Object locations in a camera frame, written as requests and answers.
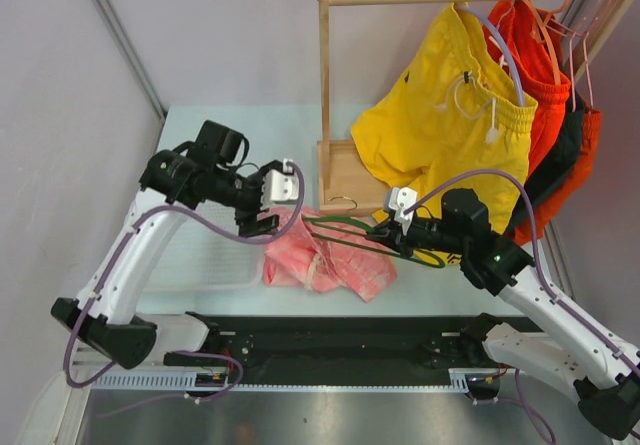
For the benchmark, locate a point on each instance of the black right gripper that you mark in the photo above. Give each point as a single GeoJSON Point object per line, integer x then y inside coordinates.
{"type": "Point", "coordinates": [396, 234]}

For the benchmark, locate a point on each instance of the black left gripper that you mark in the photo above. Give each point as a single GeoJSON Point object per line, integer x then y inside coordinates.
{"type": "Point", "coordinates": [248, 219]}

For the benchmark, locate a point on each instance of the green wire hanger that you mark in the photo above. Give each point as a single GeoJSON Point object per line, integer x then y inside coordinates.
{"type": "Point", "coordinates": [348, 231]}

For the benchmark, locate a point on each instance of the pink patterned shorts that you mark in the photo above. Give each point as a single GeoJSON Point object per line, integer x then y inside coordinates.
{"type": "Point", "coordinates": [300, 260]}

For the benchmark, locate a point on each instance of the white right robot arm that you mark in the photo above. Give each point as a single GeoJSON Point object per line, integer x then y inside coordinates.
{"type": "Point", "coordinates": [584, 360]}

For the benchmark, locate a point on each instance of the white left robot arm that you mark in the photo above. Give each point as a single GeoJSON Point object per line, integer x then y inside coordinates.
{"type": "Point", "coordinates": [198, 180]}

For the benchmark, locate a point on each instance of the yellow shorts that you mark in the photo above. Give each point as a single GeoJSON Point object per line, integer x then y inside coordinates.
{"type": "Point", "coordinates": [453, 110]}

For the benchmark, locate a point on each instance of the black and orange shorts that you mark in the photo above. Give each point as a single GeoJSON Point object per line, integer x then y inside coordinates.
{"type": "Point", "coordinates": [565, 168]}

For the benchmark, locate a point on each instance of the lavender plastic hanger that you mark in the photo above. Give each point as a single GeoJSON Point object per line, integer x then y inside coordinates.
{"type": "Point", "coordinates": [494, 32]}

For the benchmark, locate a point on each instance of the white plastic basket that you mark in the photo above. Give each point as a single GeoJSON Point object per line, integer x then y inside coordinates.
{"type": "Point", "coordinates": [197, 259]}

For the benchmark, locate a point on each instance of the wooden clothes rack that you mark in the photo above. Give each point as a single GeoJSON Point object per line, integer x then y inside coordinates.
{"type": "Point", "coordinates": [344, 185]}

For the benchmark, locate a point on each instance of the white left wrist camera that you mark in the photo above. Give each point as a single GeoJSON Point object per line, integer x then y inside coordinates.
{"type": "Point", "coordinates": [279, 184]}

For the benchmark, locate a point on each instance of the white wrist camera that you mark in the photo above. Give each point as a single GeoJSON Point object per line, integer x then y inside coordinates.
{"type": "Point", "coordinates": [279, 184]}
{"type": "Point", "coordinates": [397, 204]}

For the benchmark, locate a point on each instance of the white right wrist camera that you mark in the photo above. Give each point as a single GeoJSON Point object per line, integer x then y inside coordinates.
{"type": "Point", "coordinates": [397, 204]}

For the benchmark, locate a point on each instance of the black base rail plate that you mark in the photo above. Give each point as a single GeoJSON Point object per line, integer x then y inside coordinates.
{"type": "Point", "coordinates": [343, 350]}

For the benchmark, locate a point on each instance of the white slotted cable duct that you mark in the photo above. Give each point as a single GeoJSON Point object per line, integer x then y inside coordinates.
{"type": "Point", "coordinates": [201, 381]}

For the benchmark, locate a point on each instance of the pink wire hanger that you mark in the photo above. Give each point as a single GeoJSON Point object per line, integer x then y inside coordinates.
{"type": "Point", "coordinates": [583, 30]}

